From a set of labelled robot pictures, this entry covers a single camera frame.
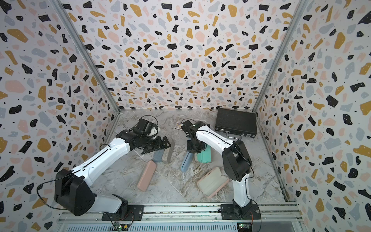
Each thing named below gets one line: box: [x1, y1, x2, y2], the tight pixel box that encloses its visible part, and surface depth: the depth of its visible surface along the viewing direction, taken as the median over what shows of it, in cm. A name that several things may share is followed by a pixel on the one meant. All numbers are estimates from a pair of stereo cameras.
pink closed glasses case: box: [137, 159, 157, 192], surface depth 82 cm
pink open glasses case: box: [196, 166, 230, 199], surface depth 85 cm
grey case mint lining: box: [153, 148, 165, 163], surface depth 93 cm
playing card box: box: [174, 122, 183, 131], surface depth 112 cm
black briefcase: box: [214, 107, 257, 140], surface depth 106 cm
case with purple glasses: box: [180, 150, 195, 173], surface depth 90 cm
